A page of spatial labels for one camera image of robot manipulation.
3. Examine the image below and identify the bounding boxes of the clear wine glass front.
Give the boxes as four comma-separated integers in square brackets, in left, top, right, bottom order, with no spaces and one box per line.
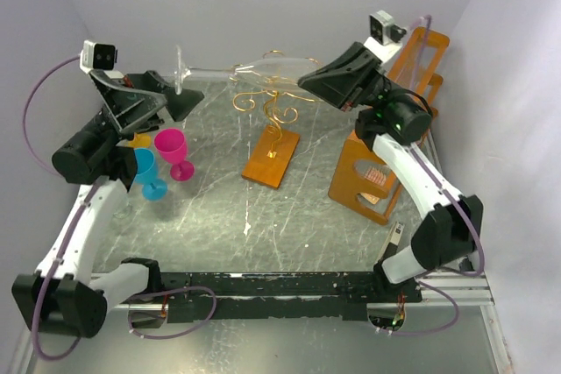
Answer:
[113,204,131,219]

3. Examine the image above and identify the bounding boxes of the gold wire glass rack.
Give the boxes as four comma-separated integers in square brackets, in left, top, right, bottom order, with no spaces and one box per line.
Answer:
[232,50,318,131]

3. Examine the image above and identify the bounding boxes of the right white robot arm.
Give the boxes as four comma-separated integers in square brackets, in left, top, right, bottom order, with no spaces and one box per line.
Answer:
[297,38,485,302]

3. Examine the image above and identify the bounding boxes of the pink plastic wine glass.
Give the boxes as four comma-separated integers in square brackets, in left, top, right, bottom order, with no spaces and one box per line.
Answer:
[154,128,195,181]

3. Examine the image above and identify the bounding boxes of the yellow plastic wine glass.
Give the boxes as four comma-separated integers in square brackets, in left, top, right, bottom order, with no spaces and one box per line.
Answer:
[127,132,152,149]

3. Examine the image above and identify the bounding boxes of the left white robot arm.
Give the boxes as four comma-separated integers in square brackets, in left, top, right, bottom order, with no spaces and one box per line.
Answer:
[11,69,204,338]

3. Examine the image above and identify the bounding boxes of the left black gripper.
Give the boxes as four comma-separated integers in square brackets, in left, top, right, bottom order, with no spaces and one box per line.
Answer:
[82,68,205,149]

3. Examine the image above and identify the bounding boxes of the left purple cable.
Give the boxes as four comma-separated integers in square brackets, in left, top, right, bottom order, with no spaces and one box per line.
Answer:
[21,54,217,362]

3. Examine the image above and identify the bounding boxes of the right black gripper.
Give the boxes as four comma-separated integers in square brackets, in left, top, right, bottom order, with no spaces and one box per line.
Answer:
[297,41,406,112]

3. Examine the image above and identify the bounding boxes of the white label strip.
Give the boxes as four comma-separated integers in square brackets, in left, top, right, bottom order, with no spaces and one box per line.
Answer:
[389,222,405,247]

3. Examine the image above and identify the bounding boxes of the clear wine glass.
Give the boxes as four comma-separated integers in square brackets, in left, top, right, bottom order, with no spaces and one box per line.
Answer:
[174,46,322,95]
[113,204,131,219]

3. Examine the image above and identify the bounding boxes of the wooden rack base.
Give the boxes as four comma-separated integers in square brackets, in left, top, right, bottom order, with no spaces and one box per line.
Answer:
[241,125,300,189]

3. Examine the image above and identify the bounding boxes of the clear wine glass back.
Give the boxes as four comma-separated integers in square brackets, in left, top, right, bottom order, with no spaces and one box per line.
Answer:
[174,46,322,95]

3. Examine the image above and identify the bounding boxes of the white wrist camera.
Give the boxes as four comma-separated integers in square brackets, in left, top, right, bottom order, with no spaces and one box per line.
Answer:
[79,40,124,79]
[364,10,408,64]

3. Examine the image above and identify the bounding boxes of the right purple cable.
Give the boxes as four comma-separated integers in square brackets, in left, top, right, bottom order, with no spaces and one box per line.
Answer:
[376,14,486,336]

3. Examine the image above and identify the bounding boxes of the orange wooden shelf rack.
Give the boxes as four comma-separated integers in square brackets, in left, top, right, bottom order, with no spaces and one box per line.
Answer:
[328,27,450,225]

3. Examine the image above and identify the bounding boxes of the aluminium extrusion rail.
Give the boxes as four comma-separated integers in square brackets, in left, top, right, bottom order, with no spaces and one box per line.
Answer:
[117,272,494,313]

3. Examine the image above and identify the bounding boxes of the blue plastic wine glass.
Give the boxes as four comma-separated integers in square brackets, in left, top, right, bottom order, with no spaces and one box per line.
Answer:
[134,148,167,201]

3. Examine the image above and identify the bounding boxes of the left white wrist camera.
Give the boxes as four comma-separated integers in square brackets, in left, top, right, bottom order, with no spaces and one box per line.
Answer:
[79,40,124,79]

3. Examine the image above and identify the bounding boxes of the purple cable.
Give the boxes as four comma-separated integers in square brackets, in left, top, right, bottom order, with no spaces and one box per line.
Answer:
[376,14,486,336]
[21,54,217,362]

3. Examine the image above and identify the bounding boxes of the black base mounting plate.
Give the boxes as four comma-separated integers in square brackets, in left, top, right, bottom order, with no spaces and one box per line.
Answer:
[134,272,422,323]

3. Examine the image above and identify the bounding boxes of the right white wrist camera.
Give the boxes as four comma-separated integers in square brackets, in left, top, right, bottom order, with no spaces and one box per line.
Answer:
[364,10,408,64]

